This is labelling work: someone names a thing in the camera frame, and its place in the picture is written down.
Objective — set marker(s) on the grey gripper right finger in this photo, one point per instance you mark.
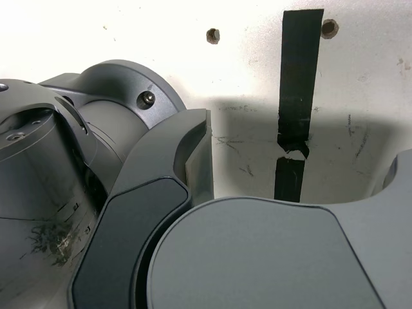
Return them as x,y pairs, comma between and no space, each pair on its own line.
257,257

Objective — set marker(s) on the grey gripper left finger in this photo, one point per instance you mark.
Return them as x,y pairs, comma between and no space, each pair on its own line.
145,180

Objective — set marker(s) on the black tape strip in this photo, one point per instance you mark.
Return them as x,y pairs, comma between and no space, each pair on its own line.
297,80

